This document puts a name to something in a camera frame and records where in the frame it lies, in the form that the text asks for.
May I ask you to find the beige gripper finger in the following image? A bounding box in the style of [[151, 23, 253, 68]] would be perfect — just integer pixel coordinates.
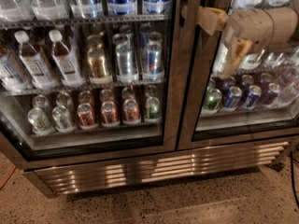
[[221, 36, 252, 76], [195, 6, 228, 35]]

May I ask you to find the glass fridge door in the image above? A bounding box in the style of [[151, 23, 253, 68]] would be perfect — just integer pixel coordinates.
[[0, 0, 195, 170], [179, 0, 299, 149]]

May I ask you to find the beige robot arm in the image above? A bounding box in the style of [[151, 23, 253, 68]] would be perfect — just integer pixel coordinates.
[[195, 6, 298, 76]]

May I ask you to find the steel fridge vent grille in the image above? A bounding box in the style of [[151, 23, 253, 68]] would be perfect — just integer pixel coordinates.
[[23, 141, 289, 198]]

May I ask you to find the blue can right compartment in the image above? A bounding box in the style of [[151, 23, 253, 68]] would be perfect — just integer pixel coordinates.
[[221, 86, 242, 111]]

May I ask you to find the green can right compartment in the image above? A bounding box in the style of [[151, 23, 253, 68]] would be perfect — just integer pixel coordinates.
[[202, 88, 222, 114]]

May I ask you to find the blue silver energy can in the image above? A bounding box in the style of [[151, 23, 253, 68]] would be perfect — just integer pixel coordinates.
[[143, 42, 164, 80]]

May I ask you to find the silver drink can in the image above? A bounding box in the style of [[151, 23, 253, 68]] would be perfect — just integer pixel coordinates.
[[115, 43, 137, 83]]

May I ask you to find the green soda can left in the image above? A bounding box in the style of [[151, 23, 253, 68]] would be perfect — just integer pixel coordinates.
[[145, 96, 161, 122]]

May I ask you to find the red soda can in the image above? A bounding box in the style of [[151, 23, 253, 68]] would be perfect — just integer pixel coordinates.
[[101, 101, 120, 127], [122, 99, 141, 124], [78, 103, 98, 130]]

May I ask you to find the gold drink can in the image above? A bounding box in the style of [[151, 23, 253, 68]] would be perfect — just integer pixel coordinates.
[[87, 49, 112, 84]]

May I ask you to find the tea bottle white cap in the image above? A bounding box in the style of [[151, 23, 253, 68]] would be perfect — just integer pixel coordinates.
[[49, 29, 84, 87], [14, 31, 59, 90]]

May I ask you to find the clear water bottle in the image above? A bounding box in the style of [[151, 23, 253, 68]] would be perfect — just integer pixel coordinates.
[[31, 0, 70, 21]]

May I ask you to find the silver soda can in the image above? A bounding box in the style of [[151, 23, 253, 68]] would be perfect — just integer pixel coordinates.
[[52, 105, 75, 133]]

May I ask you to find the white green soda can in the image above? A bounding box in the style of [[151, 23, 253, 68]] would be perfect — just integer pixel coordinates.
[[27, 107, 53, 135]]

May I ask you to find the black floor cable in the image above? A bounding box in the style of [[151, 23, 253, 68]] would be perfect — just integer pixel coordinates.
[[289, 151, 299, 211]]

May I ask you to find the orange floor cable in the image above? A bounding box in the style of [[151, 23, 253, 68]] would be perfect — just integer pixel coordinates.
[[0, 166, 18, 190]]

